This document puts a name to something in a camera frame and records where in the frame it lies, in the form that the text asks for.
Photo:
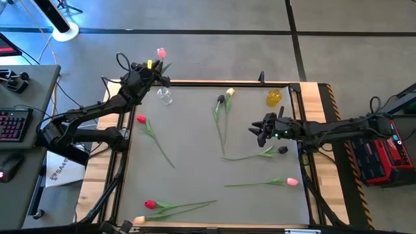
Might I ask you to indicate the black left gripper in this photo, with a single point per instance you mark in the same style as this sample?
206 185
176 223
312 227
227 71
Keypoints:
140 81

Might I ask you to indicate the red artificial tulip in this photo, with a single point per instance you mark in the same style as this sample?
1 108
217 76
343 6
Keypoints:
150 204
141 119

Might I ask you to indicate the black tripod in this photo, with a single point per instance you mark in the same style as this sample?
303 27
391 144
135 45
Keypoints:
68 6

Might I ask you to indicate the cream white artificial tulip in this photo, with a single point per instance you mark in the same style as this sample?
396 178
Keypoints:
230 92

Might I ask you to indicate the red and black toolbox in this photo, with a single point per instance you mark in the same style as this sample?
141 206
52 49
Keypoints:
383 156

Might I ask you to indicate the peach artificial tulip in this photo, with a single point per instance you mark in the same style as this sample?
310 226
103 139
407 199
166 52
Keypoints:
139 220

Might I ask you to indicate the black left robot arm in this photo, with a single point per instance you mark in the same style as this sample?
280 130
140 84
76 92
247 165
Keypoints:
97 109

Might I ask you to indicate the grey table mat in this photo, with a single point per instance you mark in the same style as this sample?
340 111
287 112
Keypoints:
195 182

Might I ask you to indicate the clear glass vase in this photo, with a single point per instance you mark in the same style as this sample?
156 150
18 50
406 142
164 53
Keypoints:
165 96

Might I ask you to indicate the black aluminium table frame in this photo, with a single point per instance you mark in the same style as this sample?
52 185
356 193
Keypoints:
304 107

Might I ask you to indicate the white round-base stand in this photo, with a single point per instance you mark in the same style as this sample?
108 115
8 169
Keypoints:
65 32

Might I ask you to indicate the black monitor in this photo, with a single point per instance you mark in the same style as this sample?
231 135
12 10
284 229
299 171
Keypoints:
6 45

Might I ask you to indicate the black frame clamp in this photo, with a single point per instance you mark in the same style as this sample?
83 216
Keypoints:
261 78

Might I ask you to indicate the pink artificial tulip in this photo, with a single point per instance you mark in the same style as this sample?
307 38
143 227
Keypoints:
292 181
161 52

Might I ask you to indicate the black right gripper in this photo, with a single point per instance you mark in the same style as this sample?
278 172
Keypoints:
278 127

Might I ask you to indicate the grey side desk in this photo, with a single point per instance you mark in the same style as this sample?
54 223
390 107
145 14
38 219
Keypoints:
29 97

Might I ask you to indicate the yellow glass vase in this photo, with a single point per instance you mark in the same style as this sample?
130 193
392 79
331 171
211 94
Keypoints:
273 97

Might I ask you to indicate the black computer mouse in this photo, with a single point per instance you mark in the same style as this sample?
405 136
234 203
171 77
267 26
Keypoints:
9 165

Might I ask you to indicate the yellow tag on gripper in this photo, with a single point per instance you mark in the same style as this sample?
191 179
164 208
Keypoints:
149 64

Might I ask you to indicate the backlit black keyboard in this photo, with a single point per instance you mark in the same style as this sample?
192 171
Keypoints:
13 125

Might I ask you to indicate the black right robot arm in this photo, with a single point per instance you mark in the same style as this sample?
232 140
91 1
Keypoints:
325 130

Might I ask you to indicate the black artificial tulip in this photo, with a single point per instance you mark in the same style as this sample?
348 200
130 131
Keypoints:
221 98
283 149

